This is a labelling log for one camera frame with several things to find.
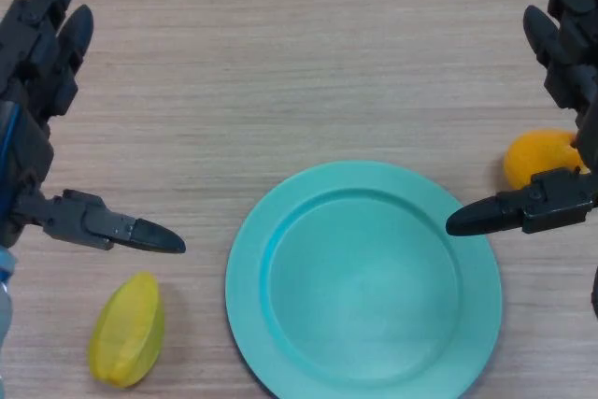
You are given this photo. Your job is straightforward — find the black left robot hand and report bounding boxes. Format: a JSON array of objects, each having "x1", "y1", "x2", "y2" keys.
[{"x1": 0, "y1": 0, "x2": 187, "y2": 255}]

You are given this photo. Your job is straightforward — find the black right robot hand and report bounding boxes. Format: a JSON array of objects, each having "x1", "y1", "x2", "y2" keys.
[{"x1": 446, "y1": 0, "x2": 598, "y2": 237}]

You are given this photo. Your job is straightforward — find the yellow starfruit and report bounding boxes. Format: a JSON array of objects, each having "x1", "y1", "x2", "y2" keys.
[{"x1": 88, "y1": 271, "x2": 165, "y2": 390}]

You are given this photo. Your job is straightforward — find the turquoise green plate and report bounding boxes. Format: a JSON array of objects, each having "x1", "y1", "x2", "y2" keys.
[{"x1": 224, "y1": 160, "x2": 504, "y2": 399}]

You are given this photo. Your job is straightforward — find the orange round fruit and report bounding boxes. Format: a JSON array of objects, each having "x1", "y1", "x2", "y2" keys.
[{"x1": 503, "y1": 128, "x2": 591, "y2": 191}]

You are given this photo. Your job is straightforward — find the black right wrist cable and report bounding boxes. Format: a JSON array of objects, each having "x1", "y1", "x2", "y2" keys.
[{"x1": 589, "y1": 266, "x2": 598, "y2": 321}]

